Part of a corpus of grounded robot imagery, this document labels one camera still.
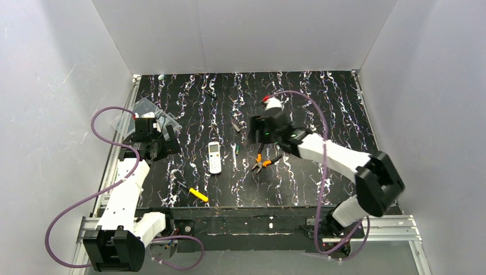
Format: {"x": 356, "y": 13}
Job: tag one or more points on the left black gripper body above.
{"x": 152, "y": 126}

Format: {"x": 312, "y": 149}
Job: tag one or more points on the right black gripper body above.
{"x": 259, "y": 130}

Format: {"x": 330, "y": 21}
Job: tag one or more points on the white remote control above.
{"x": 215, "y": 166}

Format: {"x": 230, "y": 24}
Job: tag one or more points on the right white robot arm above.
{"x": 376, "y": 178}

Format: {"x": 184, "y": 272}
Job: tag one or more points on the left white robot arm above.
{"x": 118, "y": 243}

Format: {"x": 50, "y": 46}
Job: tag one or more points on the clear plastic screw box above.
{"x": 125, "y": 125}

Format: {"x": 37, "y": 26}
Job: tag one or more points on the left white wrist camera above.
{"x": 148, "y": 115}

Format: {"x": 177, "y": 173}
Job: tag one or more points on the orange handled pliers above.
{"x": 260, "y": 163}

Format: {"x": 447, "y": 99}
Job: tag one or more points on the yellow handled screwdriver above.
{"x": 194, "y": 192}

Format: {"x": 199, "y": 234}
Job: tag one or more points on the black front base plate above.
{"x": 245, "y": 228}

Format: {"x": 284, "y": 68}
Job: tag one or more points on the aluminium frame rail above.
{"x": 390, "y": 245}

